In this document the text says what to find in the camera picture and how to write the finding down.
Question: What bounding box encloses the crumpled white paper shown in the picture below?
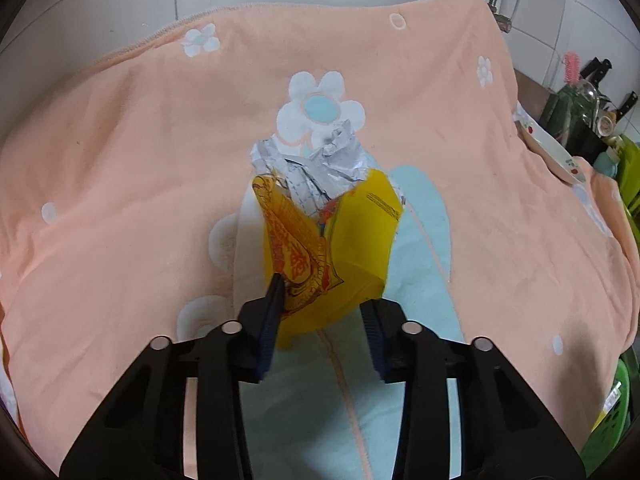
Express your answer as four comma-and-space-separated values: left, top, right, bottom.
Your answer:
248, 120, 373, 221

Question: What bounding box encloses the peach floral blanket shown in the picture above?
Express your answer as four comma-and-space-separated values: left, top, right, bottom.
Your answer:
0, 0, 640, 480

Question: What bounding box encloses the dark green knife holder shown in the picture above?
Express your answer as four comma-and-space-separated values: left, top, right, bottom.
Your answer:
540, 82, 623, 161

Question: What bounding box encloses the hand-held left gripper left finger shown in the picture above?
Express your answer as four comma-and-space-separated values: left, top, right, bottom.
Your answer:
59, 272, 286, 480

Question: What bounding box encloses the black handled knife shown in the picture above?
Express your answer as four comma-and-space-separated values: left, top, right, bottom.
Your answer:
616, 91, 638, 121
580, 58, 613, 87

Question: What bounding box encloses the yellow wrapper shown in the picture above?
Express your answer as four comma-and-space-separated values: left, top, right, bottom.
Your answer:
251, 169, 404, 351

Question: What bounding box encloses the green dish rack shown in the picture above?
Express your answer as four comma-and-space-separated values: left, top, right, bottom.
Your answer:
612, 135, 640, 241

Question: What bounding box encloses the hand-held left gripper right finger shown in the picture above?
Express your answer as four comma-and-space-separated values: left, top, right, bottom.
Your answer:
359, 299, 586, 480

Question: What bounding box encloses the green mesh basket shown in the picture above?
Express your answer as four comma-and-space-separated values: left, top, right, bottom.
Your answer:
580, 345, 640, 478

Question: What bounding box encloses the floral ceramic bowl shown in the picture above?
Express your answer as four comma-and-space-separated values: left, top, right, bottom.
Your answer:
515, 110, 587, 185

